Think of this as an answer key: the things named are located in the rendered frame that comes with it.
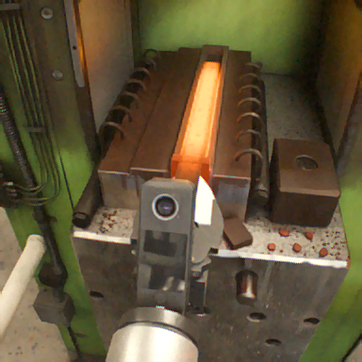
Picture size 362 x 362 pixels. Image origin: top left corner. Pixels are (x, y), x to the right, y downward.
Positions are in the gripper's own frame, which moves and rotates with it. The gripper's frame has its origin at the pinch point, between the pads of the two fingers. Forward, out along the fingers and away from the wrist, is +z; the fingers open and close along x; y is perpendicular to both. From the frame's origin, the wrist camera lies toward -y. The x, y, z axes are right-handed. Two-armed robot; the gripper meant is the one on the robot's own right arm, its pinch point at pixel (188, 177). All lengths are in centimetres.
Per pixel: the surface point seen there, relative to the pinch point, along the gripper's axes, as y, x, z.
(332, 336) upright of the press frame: 65, 38, 18
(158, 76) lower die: 2.1, -9.9, 31.4
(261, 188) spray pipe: 3.8, 9.2, 3.8
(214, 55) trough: 1.4, -0.2, 42.3
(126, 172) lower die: 2.4, -8.5, 2.9
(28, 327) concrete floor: 100, -62, 24
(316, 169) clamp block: 2.6, 16.7, 7.5
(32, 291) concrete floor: 100, -67, 39
